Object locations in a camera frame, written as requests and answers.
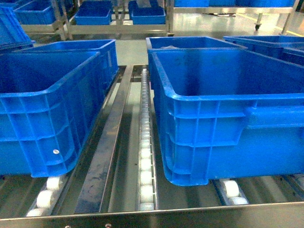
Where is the steel shelf rack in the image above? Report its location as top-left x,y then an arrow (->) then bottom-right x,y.
0,65 -> 304,228

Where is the blue bin behind front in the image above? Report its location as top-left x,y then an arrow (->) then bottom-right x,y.
146,37 -> 247,50

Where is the blue plastic bin front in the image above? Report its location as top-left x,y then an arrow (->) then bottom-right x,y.
149,48 -> 304,186

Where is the blue plastic bin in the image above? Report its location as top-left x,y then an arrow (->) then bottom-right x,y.
149,48 -> 304,186
0,51 -> 105,178

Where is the blue bin behind left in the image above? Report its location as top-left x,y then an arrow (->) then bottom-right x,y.
21,39 -> 119,92

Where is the distant blue bin right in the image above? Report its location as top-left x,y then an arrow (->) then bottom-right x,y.
128,0 -> 166,25

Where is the distant blue bin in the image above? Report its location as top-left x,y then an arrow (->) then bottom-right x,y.
128,0 -> 166,25
14,0 -> 56,25
75,0 -> 113,25

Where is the blue plastic bin left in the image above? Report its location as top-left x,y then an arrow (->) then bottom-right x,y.
0,51 -> 105,178

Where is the distant blue bin middle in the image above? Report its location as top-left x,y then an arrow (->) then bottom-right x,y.
75,0 -> 113,25

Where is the distant steel cart rack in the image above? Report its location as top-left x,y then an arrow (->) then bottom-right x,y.
21,0 -> 299,41

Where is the blue bin far right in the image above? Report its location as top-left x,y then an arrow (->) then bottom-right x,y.
223,35 -> 304,66

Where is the distant blue bin left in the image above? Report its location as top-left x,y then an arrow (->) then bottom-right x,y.
14,0 -> 56,25

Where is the tilted blue bin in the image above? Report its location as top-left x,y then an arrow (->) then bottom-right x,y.
0,7 -> 35,54

